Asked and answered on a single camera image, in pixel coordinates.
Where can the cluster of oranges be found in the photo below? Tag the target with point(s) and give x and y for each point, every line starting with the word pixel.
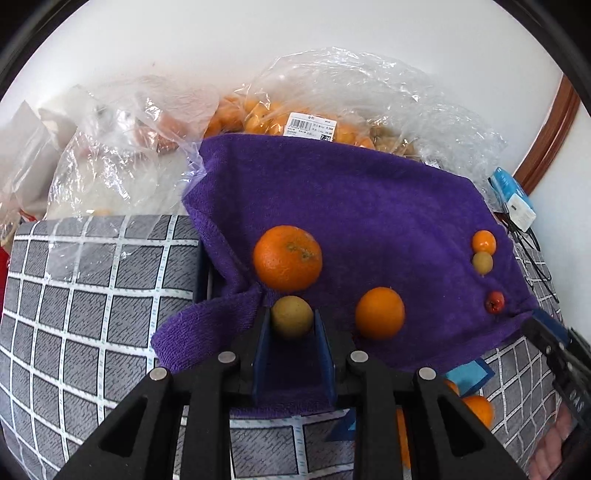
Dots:
pixel 480 408

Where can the medium orange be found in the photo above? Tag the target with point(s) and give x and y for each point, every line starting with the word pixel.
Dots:
pixel 379 313

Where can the brown wooden door frame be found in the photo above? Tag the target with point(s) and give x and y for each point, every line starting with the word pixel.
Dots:
pixel 549 134

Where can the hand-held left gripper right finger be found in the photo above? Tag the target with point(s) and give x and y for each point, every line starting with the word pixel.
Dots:
pixel 325 355

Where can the clear bag of tomatoes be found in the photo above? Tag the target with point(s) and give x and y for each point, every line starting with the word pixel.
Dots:
pixel 115 157

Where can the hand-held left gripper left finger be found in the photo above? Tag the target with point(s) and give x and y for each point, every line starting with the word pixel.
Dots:
pixel 261 355

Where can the white and blue box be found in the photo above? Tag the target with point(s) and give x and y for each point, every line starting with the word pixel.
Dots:
pixel 515 198

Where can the red cherry tomato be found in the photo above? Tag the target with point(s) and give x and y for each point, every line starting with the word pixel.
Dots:
pixel 495 302

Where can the small orange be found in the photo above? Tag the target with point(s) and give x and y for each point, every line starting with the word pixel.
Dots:
pixel 484 241

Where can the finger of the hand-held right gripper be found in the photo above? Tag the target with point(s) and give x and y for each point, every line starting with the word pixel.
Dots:
pixel 547 327

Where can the purple towel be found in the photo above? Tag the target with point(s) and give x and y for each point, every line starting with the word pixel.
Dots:
pixel 369 207

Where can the white plastic bag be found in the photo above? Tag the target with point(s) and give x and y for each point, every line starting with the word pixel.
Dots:
pixel 32 152

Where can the white label sticker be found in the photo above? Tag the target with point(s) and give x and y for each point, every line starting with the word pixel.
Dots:
pixel 309 128

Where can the yellow-green jujube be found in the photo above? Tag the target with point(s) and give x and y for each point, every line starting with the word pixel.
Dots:
pixel 482 262
pixel 291 317

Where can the person's right hand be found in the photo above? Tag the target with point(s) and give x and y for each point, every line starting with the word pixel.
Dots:
pixel 561 443

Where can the clear bag of mandarins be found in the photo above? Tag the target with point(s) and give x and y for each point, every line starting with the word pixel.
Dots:
pixel 258 115

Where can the red paper bag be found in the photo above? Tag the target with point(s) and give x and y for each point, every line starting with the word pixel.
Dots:
pixel 2 265

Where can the grey checkered blanket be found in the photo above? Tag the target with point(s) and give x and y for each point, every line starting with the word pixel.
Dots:
pixel 83 300

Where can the large orange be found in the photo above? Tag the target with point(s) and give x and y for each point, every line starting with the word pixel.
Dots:
pixel 287 258

